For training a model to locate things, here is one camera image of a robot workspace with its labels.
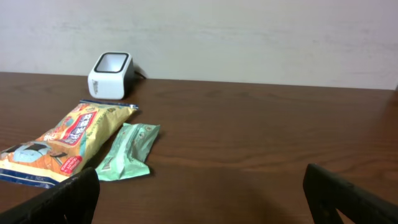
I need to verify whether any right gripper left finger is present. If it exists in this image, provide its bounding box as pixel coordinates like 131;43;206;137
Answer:
1;168;100;224

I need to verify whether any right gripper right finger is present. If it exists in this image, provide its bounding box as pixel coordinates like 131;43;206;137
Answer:
303;164;397;224

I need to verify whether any yellow snack bag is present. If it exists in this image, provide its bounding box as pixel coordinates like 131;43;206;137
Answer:
1;100;139;189

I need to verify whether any mint green pack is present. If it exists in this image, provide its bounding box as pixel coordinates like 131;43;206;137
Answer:
96;123;160;182

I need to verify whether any white barcode scanner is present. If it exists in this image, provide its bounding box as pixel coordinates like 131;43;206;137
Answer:
88;52;134;100

